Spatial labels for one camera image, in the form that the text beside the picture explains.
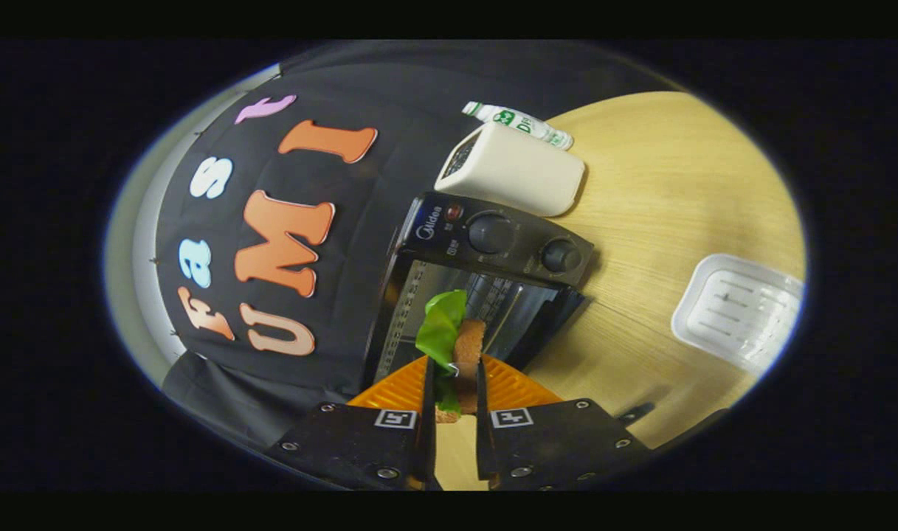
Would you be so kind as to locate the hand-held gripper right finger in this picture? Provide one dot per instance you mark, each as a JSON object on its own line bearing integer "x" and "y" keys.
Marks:
{"x": 482, "y": 442}

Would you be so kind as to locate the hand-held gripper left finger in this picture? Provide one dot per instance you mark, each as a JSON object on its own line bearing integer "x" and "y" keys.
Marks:
{"x": 426, "y": 439}

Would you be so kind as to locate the sandwich with lettuce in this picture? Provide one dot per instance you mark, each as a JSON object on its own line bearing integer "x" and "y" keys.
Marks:
{"x": 467, "y": 346}

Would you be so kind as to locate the black toaster oven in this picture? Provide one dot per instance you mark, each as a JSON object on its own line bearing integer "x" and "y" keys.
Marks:
{"x": 493, "y": 236}

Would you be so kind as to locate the white pop-up toaster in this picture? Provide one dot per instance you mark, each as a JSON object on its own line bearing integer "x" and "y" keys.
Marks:
{"x": 515, "y": 173}

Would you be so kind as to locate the white plastic tray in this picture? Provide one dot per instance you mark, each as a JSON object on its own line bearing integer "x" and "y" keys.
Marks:
{"x": 736, "y": 310}

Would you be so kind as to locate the white bottle with green label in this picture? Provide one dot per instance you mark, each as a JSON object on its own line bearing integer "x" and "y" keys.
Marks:
{"x": 526, "y": 124}

